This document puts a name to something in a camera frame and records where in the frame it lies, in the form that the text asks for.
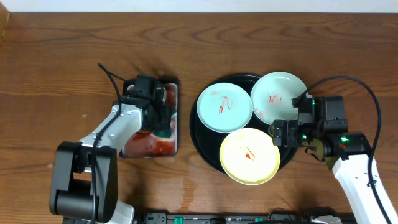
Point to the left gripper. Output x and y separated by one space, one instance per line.
166 115

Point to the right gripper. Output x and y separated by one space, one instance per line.
291 126

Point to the green scrub sponge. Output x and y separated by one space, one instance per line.
167 123

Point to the pale green plate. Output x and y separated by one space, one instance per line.
272 96

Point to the yellow plate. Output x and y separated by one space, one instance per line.
249 157

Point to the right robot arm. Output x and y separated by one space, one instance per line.
348 156

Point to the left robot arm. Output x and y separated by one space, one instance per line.
85 176

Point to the black rectangular wash tray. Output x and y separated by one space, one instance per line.
144 143

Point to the black round serving tray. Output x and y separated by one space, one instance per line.
208 142

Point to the light blue plate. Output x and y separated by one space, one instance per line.
224 107

